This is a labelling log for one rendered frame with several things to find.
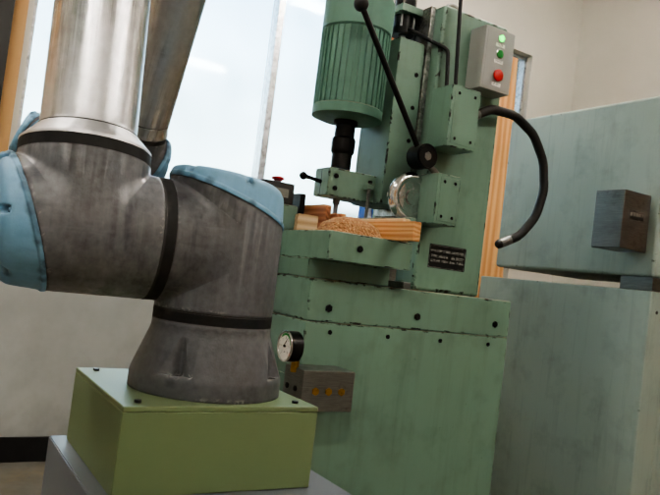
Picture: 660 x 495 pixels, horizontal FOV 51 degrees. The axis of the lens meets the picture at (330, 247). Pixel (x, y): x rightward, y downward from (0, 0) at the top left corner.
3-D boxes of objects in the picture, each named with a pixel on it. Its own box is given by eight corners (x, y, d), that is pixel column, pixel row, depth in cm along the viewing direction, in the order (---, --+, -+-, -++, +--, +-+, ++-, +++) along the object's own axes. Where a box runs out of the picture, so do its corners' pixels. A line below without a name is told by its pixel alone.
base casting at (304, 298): (225, 301, 182) (230, 266, 183) (402, 317, 211) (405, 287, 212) (306, 320, 144) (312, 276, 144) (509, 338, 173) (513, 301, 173)
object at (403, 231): (292, 237, 188) (294, 222, 189) (299, 238, 189) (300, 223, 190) (412, 240, 142) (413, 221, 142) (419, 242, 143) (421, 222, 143)
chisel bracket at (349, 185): (311, 201, 173) (315, 168, 173) (358, 210, 180) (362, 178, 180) (326, 200, 167) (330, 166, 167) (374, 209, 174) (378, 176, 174)
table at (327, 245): (184, 246, 187) (187, 223, 187) (285, 259, 203) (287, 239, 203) (285, 253, 135) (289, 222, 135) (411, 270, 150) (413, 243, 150)
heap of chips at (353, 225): (310, 230, 149) (312, 212, 149) (364, 239, 156) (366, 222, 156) (331, 230, 141) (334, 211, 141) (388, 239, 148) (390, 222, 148)
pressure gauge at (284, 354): (273, 368, 140) (278, 327, 140) (290, 368, 142) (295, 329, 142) (288, 373, 134) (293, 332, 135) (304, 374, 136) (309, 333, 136)
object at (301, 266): (233, 267, 181) (235, 251, 181) (303, 275, 191) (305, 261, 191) (306, 276, 146) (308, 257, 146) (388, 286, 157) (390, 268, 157)
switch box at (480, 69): (464, 90, 178) (470, 28, 179) (492, 99, 183) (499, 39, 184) (480, 86, 173) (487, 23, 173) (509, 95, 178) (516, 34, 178)
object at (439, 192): (410, 223, 170) (415, 175, 171) (431, 227, 174) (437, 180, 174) (434, 223, 162) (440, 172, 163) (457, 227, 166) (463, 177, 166)
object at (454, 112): (424, 148, 172) (432, 88, 173) (453, 155, 177) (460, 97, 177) (447, 144, 165) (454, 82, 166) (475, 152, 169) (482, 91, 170)
